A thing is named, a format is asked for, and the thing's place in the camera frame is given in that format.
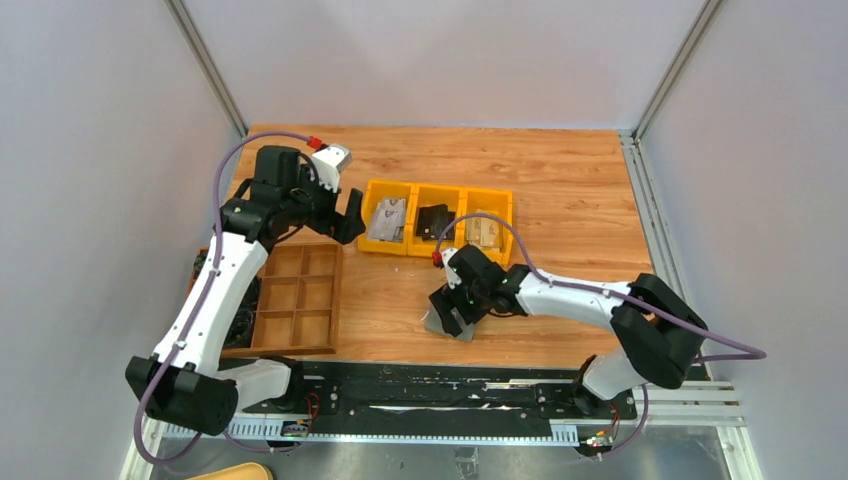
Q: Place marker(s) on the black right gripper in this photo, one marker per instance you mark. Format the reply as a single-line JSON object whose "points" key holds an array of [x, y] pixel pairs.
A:
{"points": [[443, 300]]}

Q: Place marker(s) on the dark rolled belts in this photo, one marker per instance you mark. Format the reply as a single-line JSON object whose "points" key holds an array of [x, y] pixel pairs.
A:
{"points": [[242, 326]]}

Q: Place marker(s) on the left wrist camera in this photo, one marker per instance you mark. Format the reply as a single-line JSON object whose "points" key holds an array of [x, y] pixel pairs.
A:
{"points": [[329, 163]]}

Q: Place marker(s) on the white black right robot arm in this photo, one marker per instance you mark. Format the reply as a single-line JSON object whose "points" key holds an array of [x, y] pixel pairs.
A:
{"points": [[656, 330]]}

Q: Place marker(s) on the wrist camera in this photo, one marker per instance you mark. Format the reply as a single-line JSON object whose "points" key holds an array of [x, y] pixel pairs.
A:
{"points": [[452, 277], [329, 163]]}

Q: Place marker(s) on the silver VIP card stack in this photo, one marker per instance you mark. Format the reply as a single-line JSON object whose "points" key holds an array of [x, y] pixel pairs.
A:
{"points": [[388, 220]]}

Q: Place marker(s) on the black VIP card stack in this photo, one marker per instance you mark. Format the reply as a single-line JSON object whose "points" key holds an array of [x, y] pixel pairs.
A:
{"points": [[432, 220]]}

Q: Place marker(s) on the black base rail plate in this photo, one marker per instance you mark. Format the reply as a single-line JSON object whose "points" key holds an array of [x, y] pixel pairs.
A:
{"points": [[419, 401]]}

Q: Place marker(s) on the wooden compartment tray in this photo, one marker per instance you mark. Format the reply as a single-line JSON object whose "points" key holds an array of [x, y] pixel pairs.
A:
{"points": [[299, 307]]}

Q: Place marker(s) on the gold VIP card stack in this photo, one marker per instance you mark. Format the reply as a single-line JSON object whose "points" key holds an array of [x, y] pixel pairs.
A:
{"points": [[484, 232]]}

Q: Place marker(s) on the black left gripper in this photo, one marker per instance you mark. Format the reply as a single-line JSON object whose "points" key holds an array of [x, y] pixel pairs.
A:
{"points": [[342, 227]]}

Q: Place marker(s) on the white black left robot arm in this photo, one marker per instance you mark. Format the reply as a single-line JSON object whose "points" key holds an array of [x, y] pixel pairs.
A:
{"points": [[181, 382]]}

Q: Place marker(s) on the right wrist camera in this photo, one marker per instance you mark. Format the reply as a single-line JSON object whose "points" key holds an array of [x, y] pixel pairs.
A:
{"points": [[452, 277]]}

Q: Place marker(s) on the yellow bin with black cards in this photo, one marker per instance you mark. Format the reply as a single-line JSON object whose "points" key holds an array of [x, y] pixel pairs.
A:
{"points": [[427, 195]]}

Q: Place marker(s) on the yellow bin with silver cards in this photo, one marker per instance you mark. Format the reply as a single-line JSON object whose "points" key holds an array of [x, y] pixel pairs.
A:
{"points": [[375, 191]]}

